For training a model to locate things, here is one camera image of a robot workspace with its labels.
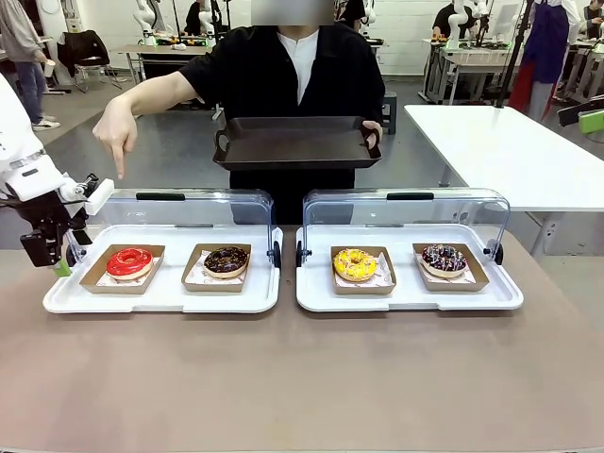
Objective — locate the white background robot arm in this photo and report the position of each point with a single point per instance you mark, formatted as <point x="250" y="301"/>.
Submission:
<point x="455" y="28"/>

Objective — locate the chair with black jacket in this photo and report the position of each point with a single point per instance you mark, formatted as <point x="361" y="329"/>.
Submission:
<point x="85" y="52"/>

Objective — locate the yellow glazed sprinkled donut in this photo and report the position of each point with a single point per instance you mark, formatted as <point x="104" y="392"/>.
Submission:
<point x="344" y="269"/>

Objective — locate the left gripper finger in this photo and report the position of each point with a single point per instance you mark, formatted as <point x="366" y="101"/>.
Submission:
<point x="81" y="237"/>
<point x="42" y="250"/>

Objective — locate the seated bystander in black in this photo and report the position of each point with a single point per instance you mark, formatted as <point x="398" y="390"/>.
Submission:
<point x="448" y="21"/>

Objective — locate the clear plastic display lid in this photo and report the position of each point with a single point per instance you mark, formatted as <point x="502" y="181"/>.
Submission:
<point x="377" y="212"/>
<point x="212" y="212"/>

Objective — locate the chocolate donut with white drizzle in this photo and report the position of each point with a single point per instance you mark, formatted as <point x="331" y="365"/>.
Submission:
<point x="431" y="262"/>

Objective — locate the person's right forearm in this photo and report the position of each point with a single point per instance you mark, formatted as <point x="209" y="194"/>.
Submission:
<point x="160" y="94"/>

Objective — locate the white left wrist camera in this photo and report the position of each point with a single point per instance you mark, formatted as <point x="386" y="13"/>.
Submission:
<point x="99" y="196"/>

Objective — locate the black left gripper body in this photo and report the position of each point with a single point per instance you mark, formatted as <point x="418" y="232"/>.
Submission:
<point x="45" y="212"/>

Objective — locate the chocolate sprinkled donut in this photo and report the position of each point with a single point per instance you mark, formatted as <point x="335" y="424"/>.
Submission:
<point x="476" y="278"/>

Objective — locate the white side table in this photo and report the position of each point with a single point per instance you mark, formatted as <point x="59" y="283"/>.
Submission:
<point x="509" y="151"/>

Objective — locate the white printed paper liner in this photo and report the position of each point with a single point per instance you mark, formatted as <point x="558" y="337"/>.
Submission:
<point x="153" y="271"/>
<point x="193" y="276"/>
<point x="386" y="273"/>

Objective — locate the bystander in purple apron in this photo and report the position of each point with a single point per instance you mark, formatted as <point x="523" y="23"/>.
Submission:
<point x="542" y="47"/>

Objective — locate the dark small stool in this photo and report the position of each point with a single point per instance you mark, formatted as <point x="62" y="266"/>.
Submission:
<point x="390" y="111"/>

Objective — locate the person torso black shirt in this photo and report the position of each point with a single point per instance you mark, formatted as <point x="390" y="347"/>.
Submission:
<point x="255" y="71"/>

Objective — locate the black tripod pole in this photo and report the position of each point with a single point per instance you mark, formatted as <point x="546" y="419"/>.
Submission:
<point x="514" y="52"/>

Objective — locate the person's left hand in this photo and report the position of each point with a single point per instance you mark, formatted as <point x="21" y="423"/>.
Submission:
<point x="375" y="132"/>

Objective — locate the grey background work table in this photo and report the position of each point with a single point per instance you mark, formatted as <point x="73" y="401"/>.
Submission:
<point x="472" y="61"/>
<point x="156" y="49"/>

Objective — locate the chocolate donut with nut sprinkles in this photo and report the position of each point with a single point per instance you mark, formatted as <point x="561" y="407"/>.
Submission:
<point x="236" y="264"/>

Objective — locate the red glazed donut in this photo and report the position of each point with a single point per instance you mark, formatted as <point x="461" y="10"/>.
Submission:
<point x="92" y="280"/>
<point x="118" y="266"/>

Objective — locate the dark brown serving tray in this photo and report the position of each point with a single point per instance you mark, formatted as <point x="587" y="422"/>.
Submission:
<point x="292" y="141"/>

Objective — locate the person's right hand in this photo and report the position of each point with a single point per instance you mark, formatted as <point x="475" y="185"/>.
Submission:
<point x="115" y="127"/>

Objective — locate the bystander in grey top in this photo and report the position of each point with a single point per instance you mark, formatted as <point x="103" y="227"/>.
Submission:
<point x="19" y="42"/>

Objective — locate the white display tray base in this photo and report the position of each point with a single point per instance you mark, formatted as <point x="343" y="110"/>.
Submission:
<point x="165" y="302"/>
<point x="410" y="302"/>

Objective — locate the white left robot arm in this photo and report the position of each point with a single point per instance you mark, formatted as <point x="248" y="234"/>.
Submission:
<point x="19" y="132"/>

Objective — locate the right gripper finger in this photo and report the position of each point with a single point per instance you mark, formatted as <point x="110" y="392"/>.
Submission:
<point x="582" y="109"/>
<point x="593" y="123"/>

